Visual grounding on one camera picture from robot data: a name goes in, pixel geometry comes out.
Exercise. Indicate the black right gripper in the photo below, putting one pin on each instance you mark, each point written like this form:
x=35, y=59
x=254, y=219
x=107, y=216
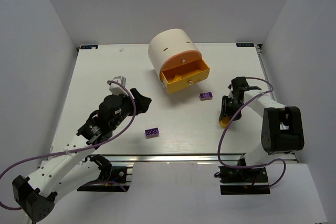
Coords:
x=231, y=104

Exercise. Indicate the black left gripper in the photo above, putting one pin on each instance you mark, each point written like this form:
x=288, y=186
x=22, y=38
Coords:
x=132, y=102

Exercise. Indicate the yellow rounded lego brick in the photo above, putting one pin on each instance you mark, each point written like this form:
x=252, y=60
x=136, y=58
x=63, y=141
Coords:
x=224, y=122

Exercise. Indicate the yellow drawer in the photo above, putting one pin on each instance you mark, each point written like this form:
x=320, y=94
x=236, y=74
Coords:
x=192, y=73

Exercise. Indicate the orange drawer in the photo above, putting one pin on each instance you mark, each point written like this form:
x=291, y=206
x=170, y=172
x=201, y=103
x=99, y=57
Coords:
x=181, y=59

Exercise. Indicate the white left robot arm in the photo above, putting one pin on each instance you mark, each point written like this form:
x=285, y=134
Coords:
x=38, y=193

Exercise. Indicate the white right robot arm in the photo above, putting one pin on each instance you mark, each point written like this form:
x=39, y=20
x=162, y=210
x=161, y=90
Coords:
x=281, y=130

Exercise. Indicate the purple lego brick studs up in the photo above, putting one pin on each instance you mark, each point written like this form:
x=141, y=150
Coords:
x=205, y=96

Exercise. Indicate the purple lego brick underside up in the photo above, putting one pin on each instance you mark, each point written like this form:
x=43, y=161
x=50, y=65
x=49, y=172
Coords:
x=153, y=132

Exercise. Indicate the blue label sticker right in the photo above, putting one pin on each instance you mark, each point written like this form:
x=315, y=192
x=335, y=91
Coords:
x=242, y=44

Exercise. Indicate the blue label sticker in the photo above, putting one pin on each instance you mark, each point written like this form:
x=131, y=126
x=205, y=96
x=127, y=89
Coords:
x=242, y=44
x=88, y=47

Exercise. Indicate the white round drawer cabinet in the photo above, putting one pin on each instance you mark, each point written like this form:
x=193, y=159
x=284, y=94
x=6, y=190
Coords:
x=166, y=44

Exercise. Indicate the blue label sticker left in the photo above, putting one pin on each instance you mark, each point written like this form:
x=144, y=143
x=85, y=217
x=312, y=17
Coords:
x=88, y=47

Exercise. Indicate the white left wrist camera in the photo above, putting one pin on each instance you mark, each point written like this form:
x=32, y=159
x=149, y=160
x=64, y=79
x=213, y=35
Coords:
x=117, y=85

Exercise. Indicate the aluminium table edge rail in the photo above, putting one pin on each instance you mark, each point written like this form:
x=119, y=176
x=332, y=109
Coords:
x=226, y=158

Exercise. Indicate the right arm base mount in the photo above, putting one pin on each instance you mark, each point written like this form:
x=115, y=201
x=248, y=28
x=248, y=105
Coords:
x=239, y=179

